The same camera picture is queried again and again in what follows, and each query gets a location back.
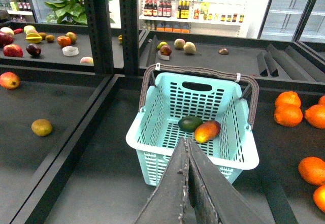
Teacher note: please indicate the brown basket handle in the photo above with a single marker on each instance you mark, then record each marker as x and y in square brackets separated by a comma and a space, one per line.
[251, 89]

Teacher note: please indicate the yellow green fruit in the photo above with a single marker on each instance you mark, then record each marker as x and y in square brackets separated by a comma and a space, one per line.
[41, 127]

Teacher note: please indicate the glass door refrigerator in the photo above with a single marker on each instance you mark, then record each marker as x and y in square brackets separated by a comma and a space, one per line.
[293, 20]

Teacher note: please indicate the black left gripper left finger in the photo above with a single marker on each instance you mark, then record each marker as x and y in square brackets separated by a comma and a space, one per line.
[168, 202]

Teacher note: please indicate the green potted plant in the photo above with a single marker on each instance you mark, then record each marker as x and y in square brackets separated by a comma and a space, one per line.
[67, 12]

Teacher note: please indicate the white shelf with bottles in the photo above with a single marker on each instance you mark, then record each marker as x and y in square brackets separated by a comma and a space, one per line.
[200, 17]

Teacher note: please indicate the green avocado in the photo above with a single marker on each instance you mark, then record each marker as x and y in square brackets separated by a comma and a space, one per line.
[189, 123]

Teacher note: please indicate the light blue plastic basket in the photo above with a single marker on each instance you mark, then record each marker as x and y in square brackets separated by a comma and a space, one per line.
[155, 132]

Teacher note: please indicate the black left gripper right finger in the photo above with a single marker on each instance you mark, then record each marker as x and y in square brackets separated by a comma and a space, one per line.
[212, 196]

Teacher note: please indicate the orange fruit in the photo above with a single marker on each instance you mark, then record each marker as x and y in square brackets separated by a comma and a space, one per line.
[288, 97]
[288, 115]
[311, 170]

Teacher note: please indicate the red yellow mango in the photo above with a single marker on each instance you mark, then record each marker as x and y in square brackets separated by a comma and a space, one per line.
[9, 81]
[207, 131]

